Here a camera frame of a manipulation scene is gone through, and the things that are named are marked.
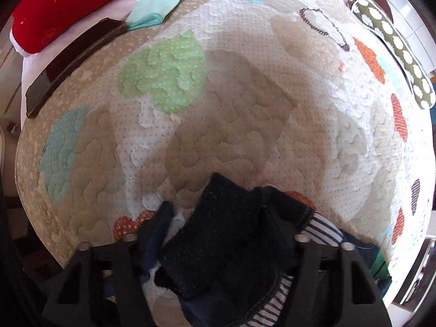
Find dark navy striped pants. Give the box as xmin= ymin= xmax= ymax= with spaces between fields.
xmin=154 ymin=174 xmax=391 ymax=326

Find heart patterned quilt bedspread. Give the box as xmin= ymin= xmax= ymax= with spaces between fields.
xmin=16 ymin=0 xmax=435 ymax=326

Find green white dotted pillow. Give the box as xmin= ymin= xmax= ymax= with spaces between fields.
xmin=347 ymin=0 xmax=435 ymax=109

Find black smartphone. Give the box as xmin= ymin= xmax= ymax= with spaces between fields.
xmin=25 ymin=18 xmax=127 ymax=119

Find long red bolster pillow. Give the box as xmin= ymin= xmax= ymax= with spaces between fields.
xmin=10 ymin=0 xmax=136 ymax=57

